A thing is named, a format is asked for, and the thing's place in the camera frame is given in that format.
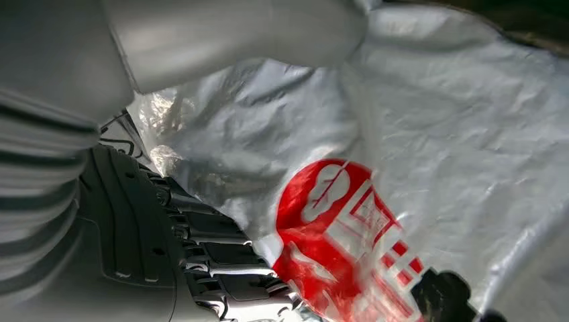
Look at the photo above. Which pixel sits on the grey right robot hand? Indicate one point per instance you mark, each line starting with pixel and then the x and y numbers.
pixel 133 275

